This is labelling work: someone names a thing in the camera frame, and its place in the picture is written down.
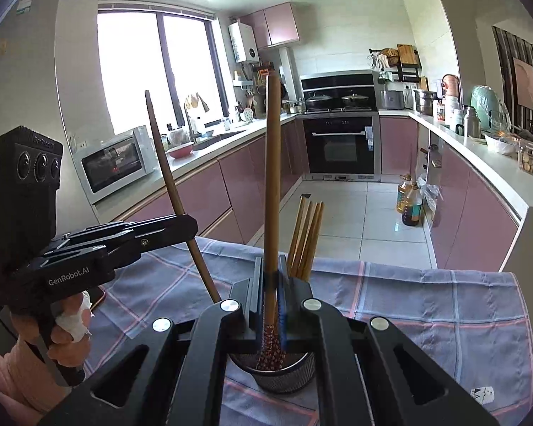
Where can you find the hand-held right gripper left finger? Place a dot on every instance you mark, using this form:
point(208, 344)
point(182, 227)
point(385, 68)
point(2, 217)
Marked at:
point(248, 306)

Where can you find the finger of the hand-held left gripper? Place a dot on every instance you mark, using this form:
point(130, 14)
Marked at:
point(160, 237)
point(97, 230)

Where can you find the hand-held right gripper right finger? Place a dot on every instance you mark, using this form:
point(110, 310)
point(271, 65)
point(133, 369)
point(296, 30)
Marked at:
point(283, 315)

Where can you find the black mesh holder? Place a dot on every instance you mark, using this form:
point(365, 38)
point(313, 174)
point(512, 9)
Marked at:
point(288, 381)

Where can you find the bundle of wooden chopsticks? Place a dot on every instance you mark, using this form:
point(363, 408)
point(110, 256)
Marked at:
point(308, 239)

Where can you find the single chopstick red patterned end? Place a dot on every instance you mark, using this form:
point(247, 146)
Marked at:
point(162, 142)
point(273, 164)

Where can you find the person's left forearm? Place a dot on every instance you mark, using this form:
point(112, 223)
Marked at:
point(13, 377)

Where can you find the person's left hand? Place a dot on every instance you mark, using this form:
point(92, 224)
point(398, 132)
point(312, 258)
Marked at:
point(71, 341)

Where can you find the dark smartphone bronze rim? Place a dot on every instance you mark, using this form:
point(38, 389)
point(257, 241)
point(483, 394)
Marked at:
point(97, 293)

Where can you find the white countertop oven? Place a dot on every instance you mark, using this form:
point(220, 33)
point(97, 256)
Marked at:
point(111, 164)

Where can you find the pink bowl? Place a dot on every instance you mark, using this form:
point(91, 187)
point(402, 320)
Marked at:
point(180, 151)

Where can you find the pink base cabinets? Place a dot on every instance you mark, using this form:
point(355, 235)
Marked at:
point(471, 222)
point(240, 186)

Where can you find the kitchen sink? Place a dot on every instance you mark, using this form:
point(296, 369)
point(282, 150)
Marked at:
point(217, 137)

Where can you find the steel kitchen faucet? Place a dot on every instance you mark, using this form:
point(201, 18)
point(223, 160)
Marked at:
point(190, 120)

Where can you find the grey refrigerator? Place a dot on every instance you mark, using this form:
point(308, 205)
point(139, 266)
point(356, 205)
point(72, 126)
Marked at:
point(35, 75)

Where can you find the blue plaid tablecloth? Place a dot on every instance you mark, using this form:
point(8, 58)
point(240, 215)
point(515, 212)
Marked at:
point(426, 319)

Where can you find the dark cooking oil bottle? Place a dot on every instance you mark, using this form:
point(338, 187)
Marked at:
point(412, 211)

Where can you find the large kitchen window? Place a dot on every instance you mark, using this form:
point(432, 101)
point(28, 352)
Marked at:
point(129, 66)

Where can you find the black built-in oven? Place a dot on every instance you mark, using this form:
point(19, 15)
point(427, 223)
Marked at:
point(340, 151)

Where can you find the white plastic bag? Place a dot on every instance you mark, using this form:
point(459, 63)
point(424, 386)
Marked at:
point(430, 193)

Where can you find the black wok with lid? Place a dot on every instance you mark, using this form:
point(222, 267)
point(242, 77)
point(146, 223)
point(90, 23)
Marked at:
point(318, 101)
point(356, 100)

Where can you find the black integrated stove hood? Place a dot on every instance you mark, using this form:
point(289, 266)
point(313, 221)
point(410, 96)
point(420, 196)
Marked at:
point(337, 82)

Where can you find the steel steamer pot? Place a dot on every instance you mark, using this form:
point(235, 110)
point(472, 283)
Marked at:
point(425, 103)

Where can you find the white plastic bottles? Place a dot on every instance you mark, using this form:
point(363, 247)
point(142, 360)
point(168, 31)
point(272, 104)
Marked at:
point(454, 113)

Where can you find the steel thermos bottle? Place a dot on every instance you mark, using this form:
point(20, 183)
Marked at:
point(471, 123)

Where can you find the white bowl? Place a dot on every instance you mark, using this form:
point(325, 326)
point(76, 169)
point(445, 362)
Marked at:
point(499, 145)

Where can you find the pink electric kettle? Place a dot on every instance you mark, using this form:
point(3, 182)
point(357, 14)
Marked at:
point(450, 85)

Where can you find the wooden cutting board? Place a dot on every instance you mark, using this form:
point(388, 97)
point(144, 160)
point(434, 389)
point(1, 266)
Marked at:
point(406, 55)

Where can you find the mint green kitchen appliance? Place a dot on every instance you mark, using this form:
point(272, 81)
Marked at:
point(486, 106)

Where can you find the clear plastic cookie box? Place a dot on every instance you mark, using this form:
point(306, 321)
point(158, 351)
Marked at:
point(532, 159)

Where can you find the white wall water heater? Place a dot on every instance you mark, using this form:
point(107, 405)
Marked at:
point(244, 42)

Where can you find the pink wall cabinets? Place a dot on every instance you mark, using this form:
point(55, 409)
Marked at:
point(280, 24)

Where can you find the black wall rack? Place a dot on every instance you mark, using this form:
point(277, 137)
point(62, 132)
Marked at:
point(404, 73)

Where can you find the framed wall picture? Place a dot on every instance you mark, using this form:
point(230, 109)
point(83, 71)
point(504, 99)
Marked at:
point(525, 82)

